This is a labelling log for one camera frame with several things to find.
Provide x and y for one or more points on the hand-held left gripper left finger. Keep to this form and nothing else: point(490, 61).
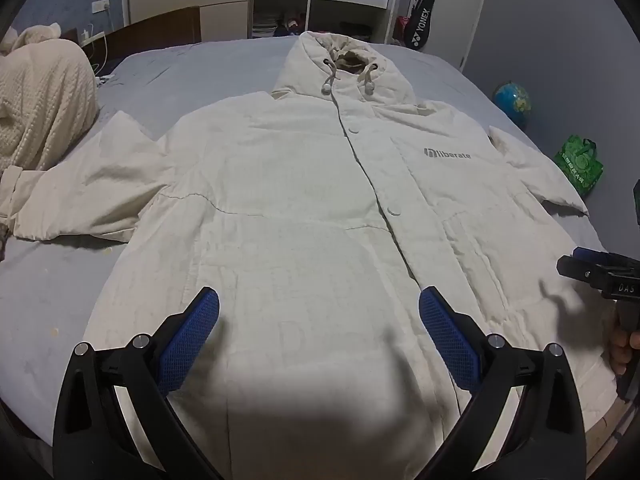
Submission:
point(192, 330)

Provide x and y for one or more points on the cream knitted blanket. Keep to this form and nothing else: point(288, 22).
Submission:
point(45, 95)

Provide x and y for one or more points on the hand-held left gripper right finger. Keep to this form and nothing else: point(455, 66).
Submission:
point(445, 332)

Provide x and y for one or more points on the red bag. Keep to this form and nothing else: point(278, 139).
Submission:
point(402, 30)

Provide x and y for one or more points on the white door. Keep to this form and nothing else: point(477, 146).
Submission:
point(475, 10)

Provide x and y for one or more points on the cream hooded jacket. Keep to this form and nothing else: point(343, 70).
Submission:
point(300, 200)

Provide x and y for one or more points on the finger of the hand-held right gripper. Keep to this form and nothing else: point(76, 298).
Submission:
point(577, 270)
point(590, 254)

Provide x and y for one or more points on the white wall socket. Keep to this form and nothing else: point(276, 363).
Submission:
point(100, 6)

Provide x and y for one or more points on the black racket bag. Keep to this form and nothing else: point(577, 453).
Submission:
point(422, 20)

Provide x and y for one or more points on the green shopping bag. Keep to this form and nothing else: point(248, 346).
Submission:
point(580, 162)

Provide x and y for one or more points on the person's right hand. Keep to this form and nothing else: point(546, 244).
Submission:
point(620, 352)

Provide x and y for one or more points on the bed with grey-blue sheet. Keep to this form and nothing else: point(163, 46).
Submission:
point(200, 70)

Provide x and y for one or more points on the dark wooden headboard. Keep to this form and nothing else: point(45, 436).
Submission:
point(150, 35)

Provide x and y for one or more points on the blue globe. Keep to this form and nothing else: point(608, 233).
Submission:
point(512, 100)

